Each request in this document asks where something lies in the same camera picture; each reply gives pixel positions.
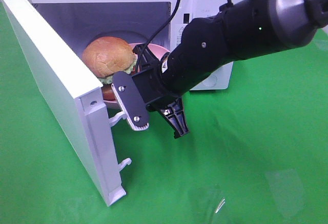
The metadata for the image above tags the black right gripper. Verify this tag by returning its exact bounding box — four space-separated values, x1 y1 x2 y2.
132 44 189 139

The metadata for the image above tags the pink plate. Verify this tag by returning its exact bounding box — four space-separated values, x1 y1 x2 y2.
104 44 169 110

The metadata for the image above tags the burger with lettuce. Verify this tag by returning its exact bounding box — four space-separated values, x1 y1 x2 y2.
81 36 137 101

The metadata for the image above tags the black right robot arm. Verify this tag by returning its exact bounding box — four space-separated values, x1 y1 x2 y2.
127 0 327 137

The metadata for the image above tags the round microwave door button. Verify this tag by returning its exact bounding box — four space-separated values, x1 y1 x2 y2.
201 74 217 87

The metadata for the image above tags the white microwave door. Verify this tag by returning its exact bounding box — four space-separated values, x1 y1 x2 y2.
2 0 131 206

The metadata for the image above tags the clear tape patch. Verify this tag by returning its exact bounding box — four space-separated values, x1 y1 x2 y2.
188 185 226 218

